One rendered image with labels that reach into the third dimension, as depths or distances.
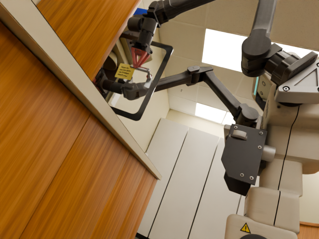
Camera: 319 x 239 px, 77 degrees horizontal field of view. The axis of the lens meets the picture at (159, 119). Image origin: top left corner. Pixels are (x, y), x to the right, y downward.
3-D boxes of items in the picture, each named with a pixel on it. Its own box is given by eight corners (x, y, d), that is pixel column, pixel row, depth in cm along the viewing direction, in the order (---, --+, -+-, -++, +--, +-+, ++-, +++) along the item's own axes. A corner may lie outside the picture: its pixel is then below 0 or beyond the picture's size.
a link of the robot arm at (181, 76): (201, 69, 110) (198, 84, 118) (196, 63, 113) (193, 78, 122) (126, 89, 99) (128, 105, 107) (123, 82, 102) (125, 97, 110)
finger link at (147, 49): (125, 63, 82) (132, 41, 81) (131, 68, 89) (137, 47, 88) (139, 68, 80) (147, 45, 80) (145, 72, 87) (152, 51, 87)
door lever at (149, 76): (131, 74, 89) (133, 69, 90) (151, 79, 87) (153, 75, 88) (128, 67, 84) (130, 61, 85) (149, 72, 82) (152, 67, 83)
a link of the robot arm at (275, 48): (287, 50, 54) (284, 64, 58) (259, 33, 59) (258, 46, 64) (258, 70, 54) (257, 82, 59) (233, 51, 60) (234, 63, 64)
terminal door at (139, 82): (75, 99, 87) (117, 32, 100) (139, 122, 81) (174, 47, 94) (74, 98, 86) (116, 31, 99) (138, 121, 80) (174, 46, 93)
